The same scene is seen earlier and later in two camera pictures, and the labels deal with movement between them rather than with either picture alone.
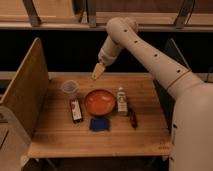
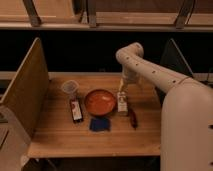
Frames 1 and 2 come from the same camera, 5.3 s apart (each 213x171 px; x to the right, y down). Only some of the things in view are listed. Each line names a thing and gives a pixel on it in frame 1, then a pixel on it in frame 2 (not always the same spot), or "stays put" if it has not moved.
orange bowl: x=100 y=102 stays put
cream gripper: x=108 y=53 → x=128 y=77
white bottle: x=122 y=102 stays put
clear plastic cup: x=70 y=88 stays put
